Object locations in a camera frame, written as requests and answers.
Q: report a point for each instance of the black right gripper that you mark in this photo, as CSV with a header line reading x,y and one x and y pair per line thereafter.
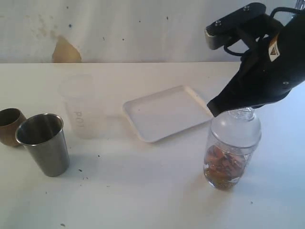
x,y
280,68

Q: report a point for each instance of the clear plastic shaker lid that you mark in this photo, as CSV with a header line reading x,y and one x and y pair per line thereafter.
x,y
240,128

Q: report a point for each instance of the clear plastic shaker cup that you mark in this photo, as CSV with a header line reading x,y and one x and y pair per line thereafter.
x,y
246,152

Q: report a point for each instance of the brown cubes and gold coins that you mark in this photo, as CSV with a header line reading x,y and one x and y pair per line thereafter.
x,y
222,169

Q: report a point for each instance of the stainless steel cup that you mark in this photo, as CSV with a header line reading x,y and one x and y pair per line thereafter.
x,y
43,137

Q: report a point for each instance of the brown wooden bowl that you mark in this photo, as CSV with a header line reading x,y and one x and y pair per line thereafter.
x,y
10,120

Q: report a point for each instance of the white rectangular tray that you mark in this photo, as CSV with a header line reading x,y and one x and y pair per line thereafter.
x,y
159,115

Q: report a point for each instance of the translucent plastic cup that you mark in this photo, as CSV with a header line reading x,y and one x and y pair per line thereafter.
x,y
83,106

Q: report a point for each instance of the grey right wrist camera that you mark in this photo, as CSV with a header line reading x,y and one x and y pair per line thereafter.
x,y
222,30

